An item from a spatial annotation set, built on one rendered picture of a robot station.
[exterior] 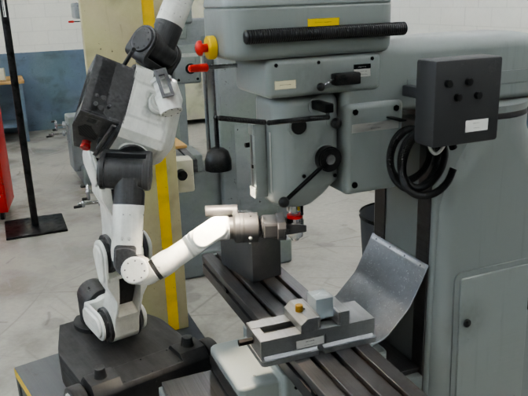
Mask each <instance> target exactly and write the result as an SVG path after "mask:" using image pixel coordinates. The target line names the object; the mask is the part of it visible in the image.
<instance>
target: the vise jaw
mask: <svg viewBox="0 0 528 396"><path fill-rule="evenodd" d="M296 303H302V304H303V312H301V313H297V312H295V304H296ZM284 315H285V316H286V317H287V318H288V319H289V320H290V322H291V323H292V324H293V325H294V326H295V327H296V328H297V329H298V330H299V331H300V332H301V333H304V332H311V331H315V330H318V329H319V328H320V327H321V316H320V315H319V314H318V313H317V312H316V311H315V310H314V309H313V308H312V307H311V306H310V305H309V304H308V303H307V302H306V301H305V300H304V299H295V300H291V301H289V302H288V304H287V305H286V306H285V307H284Z"/></svg>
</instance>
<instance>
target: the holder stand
mask: <svg viewBox="0 0 528 396"><path fill-rule="evenodd" d="M237 212H238V213H248V212H252V211H248V210H238V211H237ZM221 253H222V264H223V265H225V266H227V267H229V268H230V269H231V270H233V271H235V272H236V273H238V274H240V275H241V276H242V277H245V278H246V279H248V280H249V281H251V282H252V283H255V282H258V281H262V280H265V279H268V278H271V277H275V276H278V275H281V241H280V240H278V239H264V238H262V236H260V238H259V239H258V242H251V244H249V243H236V242H235V241H234V240H233V239H232V240H230V239H229V240H221Z"/></svg>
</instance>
